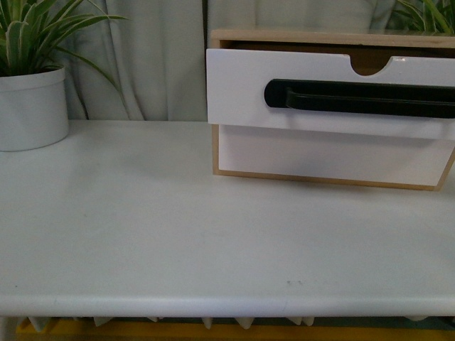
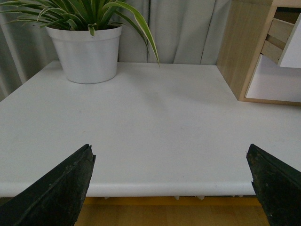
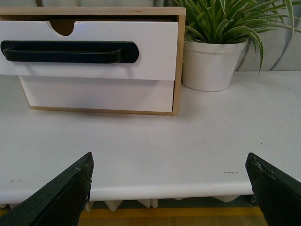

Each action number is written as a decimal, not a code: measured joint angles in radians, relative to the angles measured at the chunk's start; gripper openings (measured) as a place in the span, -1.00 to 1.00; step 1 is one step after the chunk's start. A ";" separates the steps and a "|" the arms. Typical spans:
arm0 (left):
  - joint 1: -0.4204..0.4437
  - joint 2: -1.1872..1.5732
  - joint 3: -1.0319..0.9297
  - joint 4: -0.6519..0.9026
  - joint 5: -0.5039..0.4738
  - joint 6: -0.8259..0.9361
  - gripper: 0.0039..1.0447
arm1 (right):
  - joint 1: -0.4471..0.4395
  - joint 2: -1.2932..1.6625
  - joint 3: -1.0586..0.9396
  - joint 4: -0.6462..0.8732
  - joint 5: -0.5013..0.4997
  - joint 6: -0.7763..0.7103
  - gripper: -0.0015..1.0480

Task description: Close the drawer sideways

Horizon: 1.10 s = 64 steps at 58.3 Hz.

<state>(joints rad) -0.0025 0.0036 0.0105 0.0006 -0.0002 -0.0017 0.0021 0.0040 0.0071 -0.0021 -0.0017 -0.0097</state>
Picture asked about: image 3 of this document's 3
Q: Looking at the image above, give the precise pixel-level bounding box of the black drawer handle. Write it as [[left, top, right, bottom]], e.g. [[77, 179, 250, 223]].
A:
[[0, 40, 139, 64]]

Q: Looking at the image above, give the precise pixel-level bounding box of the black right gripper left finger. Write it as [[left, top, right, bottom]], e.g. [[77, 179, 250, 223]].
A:
[[0, 152, 94, 226]]

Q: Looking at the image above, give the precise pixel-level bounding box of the light wooden drawer cabinet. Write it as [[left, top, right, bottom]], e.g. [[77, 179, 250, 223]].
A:
[[0, 7, 185, 115]]

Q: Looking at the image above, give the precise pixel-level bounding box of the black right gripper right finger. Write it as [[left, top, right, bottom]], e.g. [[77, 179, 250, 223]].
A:
[[245, 153, 301, 226]]

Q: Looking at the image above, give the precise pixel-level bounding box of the white plant pot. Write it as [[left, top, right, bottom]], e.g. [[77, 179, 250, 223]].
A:
[[182, 41, 246, 92]]

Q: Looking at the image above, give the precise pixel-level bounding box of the green spider plant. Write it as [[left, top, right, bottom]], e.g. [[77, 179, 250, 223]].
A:
[[175, 0, 301, 62]]

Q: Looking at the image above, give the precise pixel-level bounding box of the white drawer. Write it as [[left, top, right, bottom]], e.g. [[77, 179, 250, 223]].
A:
[[0, 21, 178, 81], [19, 76, 174, 112]]

